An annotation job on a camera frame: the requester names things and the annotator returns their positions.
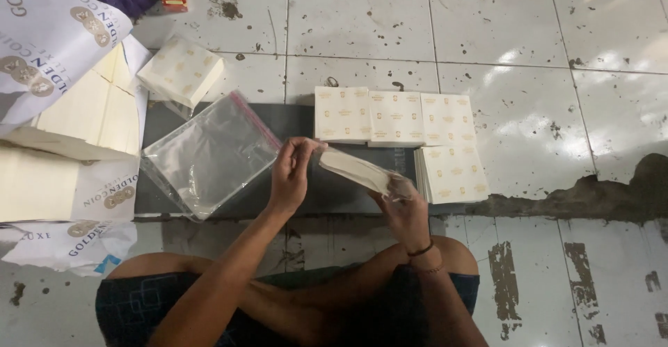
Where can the black wrist band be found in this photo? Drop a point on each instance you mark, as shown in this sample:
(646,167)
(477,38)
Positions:
(421,250)

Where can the wrapped large napkin pack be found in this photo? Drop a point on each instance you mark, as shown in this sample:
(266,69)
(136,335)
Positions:
(47,185)

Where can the dark grey board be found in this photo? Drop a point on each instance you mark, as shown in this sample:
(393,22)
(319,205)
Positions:
(334,201)

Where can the white gold-print napkin stack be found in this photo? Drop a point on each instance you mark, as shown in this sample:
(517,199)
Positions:
(396,119)
(449,120)
(454,174)
(342,113)
(180,70)

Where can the person's left fingers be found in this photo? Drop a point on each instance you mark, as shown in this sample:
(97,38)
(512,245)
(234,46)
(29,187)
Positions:
(305,144)

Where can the empty white printed wrapper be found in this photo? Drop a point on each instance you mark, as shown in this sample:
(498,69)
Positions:
(68,245)

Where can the person's leg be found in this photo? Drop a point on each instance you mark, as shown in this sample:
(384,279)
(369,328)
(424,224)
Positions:
(156,264)
(459,255)

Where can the clear plastic bag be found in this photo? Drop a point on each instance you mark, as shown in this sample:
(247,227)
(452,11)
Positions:
(365,172)

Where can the pile of clear zip bags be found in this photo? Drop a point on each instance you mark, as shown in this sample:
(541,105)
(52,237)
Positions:
(208,154)

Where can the person's left leg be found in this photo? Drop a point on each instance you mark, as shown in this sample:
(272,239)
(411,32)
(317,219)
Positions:
(156,264)

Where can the dark patterned shorts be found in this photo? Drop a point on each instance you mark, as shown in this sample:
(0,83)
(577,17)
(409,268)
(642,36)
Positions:
(141,305)

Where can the person's left hand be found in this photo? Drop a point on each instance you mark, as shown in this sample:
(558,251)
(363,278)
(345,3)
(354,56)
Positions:
(289,180)

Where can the opened large napkin pack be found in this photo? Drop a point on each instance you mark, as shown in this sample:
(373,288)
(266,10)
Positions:
(62,75)

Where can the person's right hand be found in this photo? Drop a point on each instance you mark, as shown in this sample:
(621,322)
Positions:
(409,221)

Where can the person's right leg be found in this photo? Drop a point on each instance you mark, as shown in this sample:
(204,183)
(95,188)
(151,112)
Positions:
(459,255)

